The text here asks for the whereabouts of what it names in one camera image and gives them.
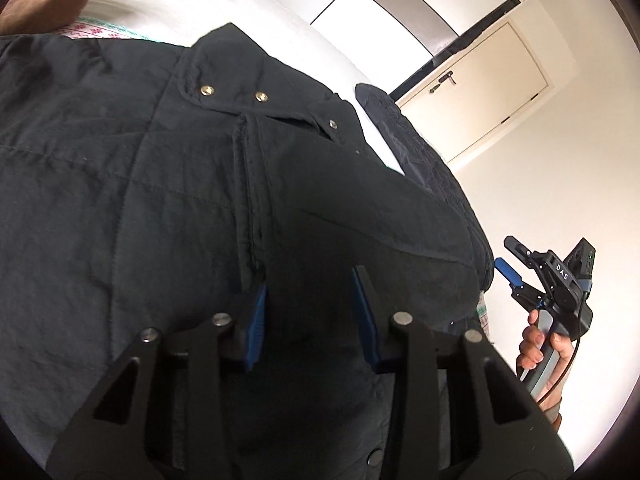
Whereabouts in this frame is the metal door handle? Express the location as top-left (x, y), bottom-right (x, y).
top-left (429, 71), bottom-right (458, 95)

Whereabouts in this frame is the person's right hand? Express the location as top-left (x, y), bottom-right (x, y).
top-left (517, 308), bottom-right (576, 377)

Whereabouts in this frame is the dark quilted garment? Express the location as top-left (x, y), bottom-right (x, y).
top-left (355, 82), bottom-right (493, 291)

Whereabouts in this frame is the cream door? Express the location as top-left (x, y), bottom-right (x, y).
top-left (395, 20), bottom-right (556, 163)

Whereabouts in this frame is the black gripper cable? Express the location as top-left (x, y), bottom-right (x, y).
top-left (537, 310), bottom-right (593, 403)

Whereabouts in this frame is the large black jacket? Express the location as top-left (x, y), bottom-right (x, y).
top-left (0, 22), bottom-right (493, 480)

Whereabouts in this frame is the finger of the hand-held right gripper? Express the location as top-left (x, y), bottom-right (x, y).
top-left (494, 257), bottom-right (544, 309)
top-left (504, 235), bottom-right (544, 269)

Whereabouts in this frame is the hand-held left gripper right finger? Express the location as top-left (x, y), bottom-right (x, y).
top-left (351, 266), bottom-right (573, 480)

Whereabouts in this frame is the white and grey wardrobe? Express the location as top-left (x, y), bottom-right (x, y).
top-left (260, 0), bottom-right (543, 61)

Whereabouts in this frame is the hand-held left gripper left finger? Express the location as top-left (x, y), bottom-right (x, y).
top-left (47, 280), bottom-right (268, 480)

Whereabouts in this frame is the person's right forearm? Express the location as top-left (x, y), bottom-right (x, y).
top-left (537, 360), bottom-right (568, 431)

